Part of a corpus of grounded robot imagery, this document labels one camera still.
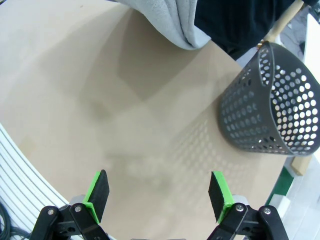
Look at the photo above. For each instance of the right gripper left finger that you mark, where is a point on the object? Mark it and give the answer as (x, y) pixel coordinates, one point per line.
(75, 222)

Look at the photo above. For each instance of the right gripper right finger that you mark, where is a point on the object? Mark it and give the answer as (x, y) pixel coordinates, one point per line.
(240, 222)

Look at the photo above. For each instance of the grey training pants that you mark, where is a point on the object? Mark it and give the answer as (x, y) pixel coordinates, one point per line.
(170, 22)

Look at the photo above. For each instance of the person's left forearm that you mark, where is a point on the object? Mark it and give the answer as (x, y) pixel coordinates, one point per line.
(282, 22)

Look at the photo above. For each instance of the brown cardboard box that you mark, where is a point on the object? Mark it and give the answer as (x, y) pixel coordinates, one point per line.
(301, 165)

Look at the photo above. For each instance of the black perforated plastic basket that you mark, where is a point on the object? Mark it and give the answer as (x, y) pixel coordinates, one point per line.
(240, 107)

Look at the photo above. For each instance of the person in black t-shirt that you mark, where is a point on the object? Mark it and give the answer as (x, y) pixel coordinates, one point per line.
(237, 22)

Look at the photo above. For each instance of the large white table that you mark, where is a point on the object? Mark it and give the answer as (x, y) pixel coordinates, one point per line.
(312, 32)

